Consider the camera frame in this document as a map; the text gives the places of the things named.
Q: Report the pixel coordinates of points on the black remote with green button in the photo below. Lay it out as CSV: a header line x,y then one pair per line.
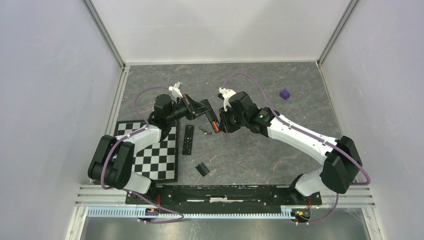
x,y
188,140

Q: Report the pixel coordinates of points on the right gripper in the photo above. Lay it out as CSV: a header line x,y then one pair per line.
x,y
226,127

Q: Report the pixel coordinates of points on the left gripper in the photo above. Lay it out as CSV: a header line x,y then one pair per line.
x,y
194,108

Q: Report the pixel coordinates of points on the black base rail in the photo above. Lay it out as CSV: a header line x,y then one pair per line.
x,y
230,199

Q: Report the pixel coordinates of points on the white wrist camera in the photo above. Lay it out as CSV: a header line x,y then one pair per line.
x,y
225,95
175,90

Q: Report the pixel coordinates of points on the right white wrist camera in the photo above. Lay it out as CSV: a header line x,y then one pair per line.
x,y
225,95

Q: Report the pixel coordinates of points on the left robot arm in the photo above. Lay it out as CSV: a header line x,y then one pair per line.
x,y
111,164

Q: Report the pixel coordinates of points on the orange AAA battery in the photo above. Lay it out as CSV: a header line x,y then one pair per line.
x,y
215,126

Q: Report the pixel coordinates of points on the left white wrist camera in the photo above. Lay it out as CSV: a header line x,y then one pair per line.
x,y
175,90

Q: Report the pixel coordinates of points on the black white checkerboard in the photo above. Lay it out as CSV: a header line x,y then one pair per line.
x,y
160,161

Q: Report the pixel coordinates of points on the black battery cover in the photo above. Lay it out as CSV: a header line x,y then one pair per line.
x,y
202,169

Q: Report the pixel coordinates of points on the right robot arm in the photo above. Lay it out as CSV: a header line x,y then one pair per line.
x,y
339,158

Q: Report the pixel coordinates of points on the purple cube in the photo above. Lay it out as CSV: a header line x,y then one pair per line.
x,y
285,94

